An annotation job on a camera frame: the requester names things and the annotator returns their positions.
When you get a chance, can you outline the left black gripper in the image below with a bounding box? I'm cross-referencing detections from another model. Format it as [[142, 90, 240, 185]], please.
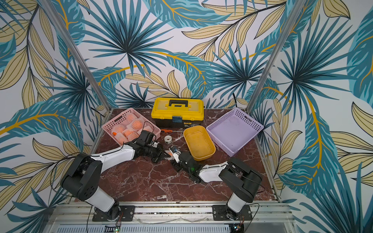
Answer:
[[144, 143, 172, 164]]

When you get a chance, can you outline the white foam net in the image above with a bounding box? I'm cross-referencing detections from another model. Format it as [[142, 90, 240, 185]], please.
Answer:
[[142, 125, 154, 133], [170, 146, 181, 163]]

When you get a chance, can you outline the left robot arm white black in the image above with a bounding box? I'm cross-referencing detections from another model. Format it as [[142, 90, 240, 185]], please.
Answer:
[[60, 130, 169, 219]]

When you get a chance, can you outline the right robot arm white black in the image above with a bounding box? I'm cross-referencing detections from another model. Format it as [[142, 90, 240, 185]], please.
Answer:
[[171, 149, 262, 216]]

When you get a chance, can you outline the white tape roll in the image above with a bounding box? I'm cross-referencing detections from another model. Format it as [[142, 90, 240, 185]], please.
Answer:
[[164, 135, 173, 144]]

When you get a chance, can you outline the yellow oval tray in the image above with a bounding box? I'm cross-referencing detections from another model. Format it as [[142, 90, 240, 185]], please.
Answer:
[[183, 125, 216, 161]]

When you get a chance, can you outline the netted orange front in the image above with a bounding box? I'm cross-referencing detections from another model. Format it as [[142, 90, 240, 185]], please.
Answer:
[[112, 129, 139, 145]]

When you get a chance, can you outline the netted orange middle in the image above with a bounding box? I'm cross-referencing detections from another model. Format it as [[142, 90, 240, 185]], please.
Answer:
[[127, 118, 145, 131]]

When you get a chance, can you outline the pink plastic basket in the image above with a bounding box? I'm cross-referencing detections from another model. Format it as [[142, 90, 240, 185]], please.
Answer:
[[102, 108, 161, 145]]

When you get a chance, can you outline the yellow black toolbox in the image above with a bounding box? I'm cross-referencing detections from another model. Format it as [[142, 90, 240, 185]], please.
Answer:
[[151, 98, 204, 128]]

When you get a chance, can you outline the purple plastic basket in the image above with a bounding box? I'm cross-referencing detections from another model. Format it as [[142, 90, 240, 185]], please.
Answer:
[[207, 108, 264, 157]]

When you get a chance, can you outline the orange handled screwdriver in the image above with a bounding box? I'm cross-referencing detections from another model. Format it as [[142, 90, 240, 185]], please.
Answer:
[[161, 129, 183, 134]]

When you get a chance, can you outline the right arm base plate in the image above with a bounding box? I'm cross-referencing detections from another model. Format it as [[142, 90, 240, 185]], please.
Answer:
[[212, 205, 253, 221]]

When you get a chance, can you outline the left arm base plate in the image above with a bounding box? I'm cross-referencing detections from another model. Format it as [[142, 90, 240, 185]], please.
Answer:
[[92, 205, 135, 222]]

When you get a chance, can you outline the front aluminium rail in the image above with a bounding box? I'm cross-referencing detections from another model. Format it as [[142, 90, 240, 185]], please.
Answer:
[[44, 201, 299, 233]]

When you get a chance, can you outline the right aluminium frame post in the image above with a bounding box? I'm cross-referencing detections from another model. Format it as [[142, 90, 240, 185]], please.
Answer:
[[245, 1, 306, 114]]

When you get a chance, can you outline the aluminium frame post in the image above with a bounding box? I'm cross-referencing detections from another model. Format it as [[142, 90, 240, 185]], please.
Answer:
[[245, 1, 306, 114], [40, 0, 112, 112]]

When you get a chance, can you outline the left aluminium frame post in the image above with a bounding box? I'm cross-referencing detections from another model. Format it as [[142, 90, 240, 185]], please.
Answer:
[[40, 0, 112, 112]]

